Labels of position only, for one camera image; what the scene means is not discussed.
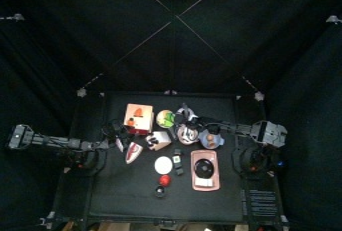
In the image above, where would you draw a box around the small white plate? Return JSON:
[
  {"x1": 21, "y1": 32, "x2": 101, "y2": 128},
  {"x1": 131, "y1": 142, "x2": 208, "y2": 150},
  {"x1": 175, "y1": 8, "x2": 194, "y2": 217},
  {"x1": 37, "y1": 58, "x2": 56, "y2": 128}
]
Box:
[{"x1": 153, "y1": 155, "x2": 173, "y2": 175}]

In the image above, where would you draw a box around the white bowl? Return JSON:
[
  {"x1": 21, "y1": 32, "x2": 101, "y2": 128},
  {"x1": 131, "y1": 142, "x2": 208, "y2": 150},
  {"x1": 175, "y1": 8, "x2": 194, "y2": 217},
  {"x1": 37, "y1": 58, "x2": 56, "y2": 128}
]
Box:
[{"x1": 176, "y1": 124, "x2": 200, "y2": 146}]

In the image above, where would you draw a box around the small white toy piece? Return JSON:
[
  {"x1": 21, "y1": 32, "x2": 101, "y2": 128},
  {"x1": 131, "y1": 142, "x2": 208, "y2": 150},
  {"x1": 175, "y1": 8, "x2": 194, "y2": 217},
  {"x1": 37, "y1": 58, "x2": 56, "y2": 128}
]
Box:
[{"x1": 115, "y1": 138, "x2": 125, "y2": 153}]

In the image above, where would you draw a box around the blue bowl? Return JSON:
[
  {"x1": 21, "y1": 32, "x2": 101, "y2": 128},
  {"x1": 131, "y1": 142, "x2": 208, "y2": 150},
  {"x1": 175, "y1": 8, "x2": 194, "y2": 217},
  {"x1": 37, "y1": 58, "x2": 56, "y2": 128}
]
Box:
[{"x1": 198, "y1": 128, "x2": 226, "y2": 150}]

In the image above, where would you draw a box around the pink toy kettle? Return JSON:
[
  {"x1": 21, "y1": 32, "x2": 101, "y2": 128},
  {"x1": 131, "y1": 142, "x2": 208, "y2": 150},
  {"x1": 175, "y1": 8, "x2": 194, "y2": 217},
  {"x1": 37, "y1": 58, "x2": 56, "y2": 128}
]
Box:
[{"x1": 175, "y1": 103, "x2": 199, "y2": 126}]

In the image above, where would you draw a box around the pink tray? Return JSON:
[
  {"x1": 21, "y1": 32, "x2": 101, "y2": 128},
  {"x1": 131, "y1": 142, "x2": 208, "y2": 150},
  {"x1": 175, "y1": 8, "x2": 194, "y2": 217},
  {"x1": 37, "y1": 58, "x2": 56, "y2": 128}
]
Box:
[{"x1": 190, "y1": 149, "x2": 222, "y2": 192}]

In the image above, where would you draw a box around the green and yellow bowl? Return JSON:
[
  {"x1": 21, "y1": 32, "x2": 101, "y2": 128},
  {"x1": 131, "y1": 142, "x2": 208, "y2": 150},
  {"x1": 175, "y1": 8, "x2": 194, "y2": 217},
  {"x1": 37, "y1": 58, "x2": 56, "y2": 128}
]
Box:
[{"x1": 155, "y1": 109, "x2": 176, "y2": 129}]

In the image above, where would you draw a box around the black toy watch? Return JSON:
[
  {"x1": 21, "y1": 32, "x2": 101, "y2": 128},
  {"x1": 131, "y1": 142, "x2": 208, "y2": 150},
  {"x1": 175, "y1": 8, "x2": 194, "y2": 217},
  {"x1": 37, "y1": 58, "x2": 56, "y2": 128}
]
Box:
[{"x1": 172, "y1": 148, "x2": 184, "y2": 176}]

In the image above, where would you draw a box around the black toy pan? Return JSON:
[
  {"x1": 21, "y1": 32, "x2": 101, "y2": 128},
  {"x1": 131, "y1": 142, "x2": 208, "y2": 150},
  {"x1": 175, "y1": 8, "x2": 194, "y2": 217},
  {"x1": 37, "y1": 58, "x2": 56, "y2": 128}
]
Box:
[{"x1": 194, "y1": 158, "x2": 218, "y2": 179}]

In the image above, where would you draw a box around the white toy block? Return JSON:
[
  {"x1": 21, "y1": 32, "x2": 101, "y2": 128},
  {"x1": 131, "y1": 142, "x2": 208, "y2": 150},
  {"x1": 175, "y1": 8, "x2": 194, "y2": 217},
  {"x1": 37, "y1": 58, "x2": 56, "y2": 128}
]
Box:
[{"x1": 194, "y1": 178, "x2": 214, "y2": 188}]

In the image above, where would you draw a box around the red toy tomato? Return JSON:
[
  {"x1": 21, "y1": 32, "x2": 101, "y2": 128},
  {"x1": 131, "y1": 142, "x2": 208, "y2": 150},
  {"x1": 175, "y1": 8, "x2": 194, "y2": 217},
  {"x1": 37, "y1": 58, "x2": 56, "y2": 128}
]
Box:
[{"x1": 157, "y1": 174, "x2": 172, "y2": 187}]

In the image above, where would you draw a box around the small black cup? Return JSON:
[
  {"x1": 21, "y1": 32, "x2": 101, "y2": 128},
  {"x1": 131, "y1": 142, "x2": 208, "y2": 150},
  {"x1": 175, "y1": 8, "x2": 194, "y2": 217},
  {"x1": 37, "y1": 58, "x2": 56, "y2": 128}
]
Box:
[{"x1": 153, "y1": 185, "x2": 167, "y2": 199}]

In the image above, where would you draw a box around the white text sticker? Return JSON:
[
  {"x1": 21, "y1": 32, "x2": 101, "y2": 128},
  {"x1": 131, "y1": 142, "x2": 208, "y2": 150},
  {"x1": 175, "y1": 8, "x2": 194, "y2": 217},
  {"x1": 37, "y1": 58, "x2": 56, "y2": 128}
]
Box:
[{"x1": 248, "y1": 189, "x2": 278, "y2": 219}]

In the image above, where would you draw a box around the thin diagonal cord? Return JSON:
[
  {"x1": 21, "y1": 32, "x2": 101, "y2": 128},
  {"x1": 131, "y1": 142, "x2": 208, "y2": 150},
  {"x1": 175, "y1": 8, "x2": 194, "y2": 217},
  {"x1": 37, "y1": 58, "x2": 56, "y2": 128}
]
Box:
[
  {"x1": 81, "y1": 0, "x2": 236, "y2": 91},
  {"x1": 124, "y1": 0, "x2": 260, "y2": 94}
]

